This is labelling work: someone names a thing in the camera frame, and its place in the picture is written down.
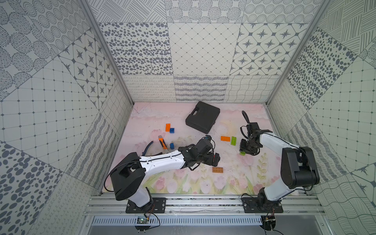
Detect controller board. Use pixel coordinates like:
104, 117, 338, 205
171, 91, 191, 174
260, 216, 276, 231
135, 217, 151, 232

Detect green long lego brick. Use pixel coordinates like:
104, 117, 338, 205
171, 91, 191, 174
231, 136, 237, 146

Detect orange lego brick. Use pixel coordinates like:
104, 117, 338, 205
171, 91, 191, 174
220, 136, 231, 142
165, 123, 170, 132

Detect left controller board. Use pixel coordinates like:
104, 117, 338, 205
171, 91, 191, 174
135, 217, 151, 232

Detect orange handled tool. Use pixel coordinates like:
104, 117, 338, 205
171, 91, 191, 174
158, 135, 169, 153

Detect orange lego brick right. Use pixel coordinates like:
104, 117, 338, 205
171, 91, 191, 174
220, 136, 231, 142

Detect right controller board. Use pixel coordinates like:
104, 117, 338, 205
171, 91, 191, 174
260, 216, 276, 231

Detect blue handled pliers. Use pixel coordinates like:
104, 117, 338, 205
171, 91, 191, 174
142, 141, 163, 157

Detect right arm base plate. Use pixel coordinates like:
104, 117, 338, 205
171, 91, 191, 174
241, 197, 284, 213

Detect orange lego brick far left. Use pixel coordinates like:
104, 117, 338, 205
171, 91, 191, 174
165, 123, 170, 132

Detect black plastic carrying case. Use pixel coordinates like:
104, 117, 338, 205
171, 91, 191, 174
185, 101, 220, 134

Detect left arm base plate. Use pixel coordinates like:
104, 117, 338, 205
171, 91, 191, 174
126, 197, 166, 214

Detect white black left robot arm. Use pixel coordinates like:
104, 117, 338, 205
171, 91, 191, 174
108, 135, 220, 212

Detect tan lego plate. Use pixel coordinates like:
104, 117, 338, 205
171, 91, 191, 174
212, 167, 224, 173

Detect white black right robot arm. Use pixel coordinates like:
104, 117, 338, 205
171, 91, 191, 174
240, 122, 320, 207

